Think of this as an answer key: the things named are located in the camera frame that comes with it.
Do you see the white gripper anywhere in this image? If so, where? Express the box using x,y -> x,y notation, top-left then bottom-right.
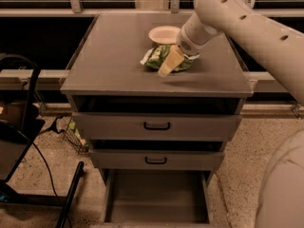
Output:
158,13 -> 220,77

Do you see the green jalapeno chip bag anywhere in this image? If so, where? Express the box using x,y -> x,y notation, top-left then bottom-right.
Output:
140,45 -> 200,72

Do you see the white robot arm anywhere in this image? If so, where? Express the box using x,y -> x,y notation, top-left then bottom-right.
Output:
159,0 -> 304,228

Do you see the grey drawer cabinet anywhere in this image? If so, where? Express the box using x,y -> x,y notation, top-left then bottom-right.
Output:
60,12 -> 255,186

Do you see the grey top drawer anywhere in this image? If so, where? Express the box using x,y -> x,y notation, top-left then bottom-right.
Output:
73,96 -> 240,142

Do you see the grey drawer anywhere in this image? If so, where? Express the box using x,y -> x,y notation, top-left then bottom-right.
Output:
89,141 -> 224,171
73,96 -> 240,142
101,170 -> 214,228

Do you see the grey middle drawer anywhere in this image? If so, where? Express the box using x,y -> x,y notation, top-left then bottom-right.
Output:
89,141 -> 224,171

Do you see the grey bottom drawer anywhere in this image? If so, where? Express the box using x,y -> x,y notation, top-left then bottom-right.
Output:
101,170 -> 214,228

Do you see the white paper bowl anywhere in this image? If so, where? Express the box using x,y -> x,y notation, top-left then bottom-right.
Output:
148,26 -> 181,45

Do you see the black cart stand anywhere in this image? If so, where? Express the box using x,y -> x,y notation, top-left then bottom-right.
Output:
0,53 -> 84,228

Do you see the black top drawer handle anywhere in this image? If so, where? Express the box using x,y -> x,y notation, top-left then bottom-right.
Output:
143,122 -> 171,131

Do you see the black drawer handle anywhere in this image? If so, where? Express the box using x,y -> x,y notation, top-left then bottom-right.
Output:
143,122 -> 171,131
144,157 -> 167,165

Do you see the black middle drawer handle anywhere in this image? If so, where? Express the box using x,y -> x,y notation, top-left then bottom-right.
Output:
144,157 -> 167,165

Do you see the wire basket with bags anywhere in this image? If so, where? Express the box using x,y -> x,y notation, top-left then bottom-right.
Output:
64,119 -> 89,155

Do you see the black cable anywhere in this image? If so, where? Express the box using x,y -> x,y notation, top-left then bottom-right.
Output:
32,115 -> 74,228

